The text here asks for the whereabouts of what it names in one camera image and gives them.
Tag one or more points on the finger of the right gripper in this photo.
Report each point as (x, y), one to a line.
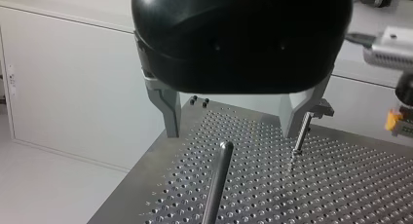
(400, 123)

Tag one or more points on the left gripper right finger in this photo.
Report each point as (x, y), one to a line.
(292, 117)

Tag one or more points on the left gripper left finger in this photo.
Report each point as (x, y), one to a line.
(170, 113)

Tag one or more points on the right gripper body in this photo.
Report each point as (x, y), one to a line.
(405, 89)

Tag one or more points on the metal post with orange clip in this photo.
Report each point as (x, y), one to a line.
(303, 134)

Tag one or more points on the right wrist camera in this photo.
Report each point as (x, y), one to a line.
(391, 48)

